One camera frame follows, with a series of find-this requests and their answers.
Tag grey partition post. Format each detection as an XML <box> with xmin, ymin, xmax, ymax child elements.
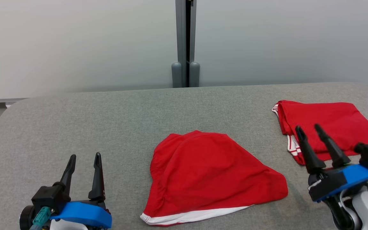
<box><xmin>175</xmin><ymin>0</ymin><xmax>197</xmax><ymax>88</ymax></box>

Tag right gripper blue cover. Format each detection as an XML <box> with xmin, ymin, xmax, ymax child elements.
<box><xmin>295</xmin><ymin>124</ymin><xmax>368</xmax><ymax>203</ymax></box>

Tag red shorts white hem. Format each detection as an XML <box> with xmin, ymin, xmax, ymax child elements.
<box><xmin>140</xmin><ymin>130</ymin><xmax>288</xmax><ymax>226</ymax></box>

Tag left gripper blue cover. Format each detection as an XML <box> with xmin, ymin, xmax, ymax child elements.
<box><xmin>19</xmin><ymin>152</ymin><xmax>112</xmax><ymax>230</ymax></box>

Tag grey cylindrical post foot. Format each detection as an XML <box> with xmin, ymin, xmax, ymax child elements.
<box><xmin>171</xmin><ymin>62</ymin><xmax>182</xmax><ymax>88</ymax></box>
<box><xmin>189</xmin><ymin>62</ymin><xmax>200</xmax><ymax>88</ymax></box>

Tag left camera cable teal plug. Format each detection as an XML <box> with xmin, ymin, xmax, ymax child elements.
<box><xmin>29</xmin><ymin>207</ymin><xmax>52</xmax><ymax>230</ymax></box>

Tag red white basketball jersey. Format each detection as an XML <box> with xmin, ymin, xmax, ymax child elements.
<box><xmin>272</xmin><ymin>100</ymin><xmax>368</xmax><ymax>166</ymax></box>

